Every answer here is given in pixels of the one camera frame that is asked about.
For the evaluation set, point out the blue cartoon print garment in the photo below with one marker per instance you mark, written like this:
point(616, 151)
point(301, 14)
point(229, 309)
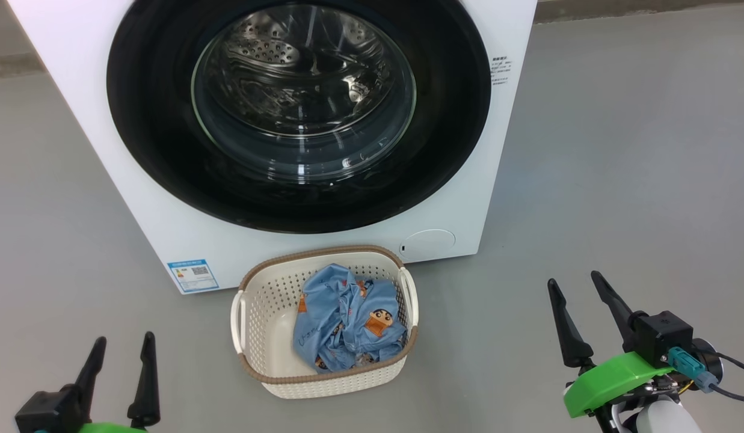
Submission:
point(341, 313)

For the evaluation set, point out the printed text label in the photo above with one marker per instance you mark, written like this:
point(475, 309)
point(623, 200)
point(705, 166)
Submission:
point(501, 71)

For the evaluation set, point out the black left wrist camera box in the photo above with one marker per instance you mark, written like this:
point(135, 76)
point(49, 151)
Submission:
point(44, 412)

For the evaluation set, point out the round black glass washer door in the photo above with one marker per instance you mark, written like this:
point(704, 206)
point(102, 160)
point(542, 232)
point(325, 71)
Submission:
point(149, 150)

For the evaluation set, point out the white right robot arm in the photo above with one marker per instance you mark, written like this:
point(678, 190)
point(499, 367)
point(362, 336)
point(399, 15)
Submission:
point(660, 421)

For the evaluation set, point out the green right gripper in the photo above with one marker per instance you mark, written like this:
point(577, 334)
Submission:
point(612, 379)

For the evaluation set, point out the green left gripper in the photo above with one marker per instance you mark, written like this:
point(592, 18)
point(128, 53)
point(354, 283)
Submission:
point(113, 429)

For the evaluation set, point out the cream perforated laundry basket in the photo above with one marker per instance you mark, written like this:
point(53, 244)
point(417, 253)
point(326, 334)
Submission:
point(269, 337)

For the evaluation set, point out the white front-load washing machine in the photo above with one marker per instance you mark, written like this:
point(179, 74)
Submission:
point(137, 228)

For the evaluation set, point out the blue energy label sticker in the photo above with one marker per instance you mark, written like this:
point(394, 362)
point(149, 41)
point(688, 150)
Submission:
point(193, 276)

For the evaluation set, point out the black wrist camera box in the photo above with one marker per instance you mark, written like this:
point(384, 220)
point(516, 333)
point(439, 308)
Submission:
point(660, 337)
point(44, 412)

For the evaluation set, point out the round white filter cover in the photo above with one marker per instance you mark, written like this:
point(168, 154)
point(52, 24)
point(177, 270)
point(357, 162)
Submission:
point(427, 245)

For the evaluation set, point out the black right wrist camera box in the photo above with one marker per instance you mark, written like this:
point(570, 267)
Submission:
point(660, 337)

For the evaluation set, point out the perforated steel washer drum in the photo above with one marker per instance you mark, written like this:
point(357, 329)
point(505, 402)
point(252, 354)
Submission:
point(257, 48)

